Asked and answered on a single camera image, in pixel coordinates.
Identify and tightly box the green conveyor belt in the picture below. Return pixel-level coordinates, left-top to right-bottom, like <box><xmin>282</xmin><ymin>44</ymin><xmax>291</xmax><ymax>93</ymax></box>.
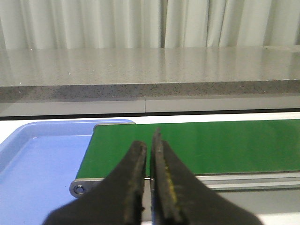
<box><xmin>77</xmin><ymin>120</ymin><xmax>300</xmax><ymax>178</ymax></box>

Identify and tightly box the grey conveyor aluminium frame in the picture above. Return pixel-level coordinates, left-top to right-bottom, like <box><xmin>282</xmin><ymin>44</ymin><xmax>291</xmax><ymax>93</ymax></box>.
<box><xmin>69</xmin><ymin>121</ymin><xmax>300</xmax><ymax>222</ymax></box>

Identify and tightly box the blue plastic tray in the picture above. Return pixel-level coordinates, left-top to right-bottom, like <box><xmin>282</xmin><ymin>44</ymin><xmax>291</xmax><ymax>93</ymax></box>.
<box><xmin>0</xmin><ymin>119</ymin><xmax>123</xmax><ymax>225</ymax></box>

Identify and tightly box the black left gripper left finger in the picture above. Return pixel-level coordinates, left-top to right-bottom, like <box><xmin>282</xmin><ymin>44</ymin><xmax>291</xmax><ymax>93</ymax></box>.
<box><xmin>44</xmin><ymin>141</ymin><xmax>147</xmax><ymax>225</ymax></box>

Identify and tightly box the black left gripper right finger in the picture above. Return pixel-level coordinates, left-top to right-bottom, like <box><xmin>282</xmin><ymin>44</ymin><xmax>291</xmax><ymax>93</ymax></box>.
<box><xmin>151</xmin><ymin>128</ymin><xmax>262</xmax><ymax>225</ymax></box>

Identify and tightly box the grey stone counter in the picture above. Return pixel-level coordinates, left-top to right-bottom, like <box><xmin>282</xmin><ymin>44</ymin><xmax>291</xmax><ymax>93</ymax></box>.
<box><xmin>0</xmin><ymin>46</ymin><xmax>300</xmax><ymax>117</ymax></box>

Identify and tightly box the white pleated curtain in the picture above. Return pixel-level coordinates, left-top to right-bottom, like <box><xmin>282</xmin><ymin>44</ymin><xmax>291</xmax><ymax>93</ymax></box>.
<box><xmin>0</xmin><ymin>0</ymin><xmax>300</xmax><ymax>50</ymax></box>

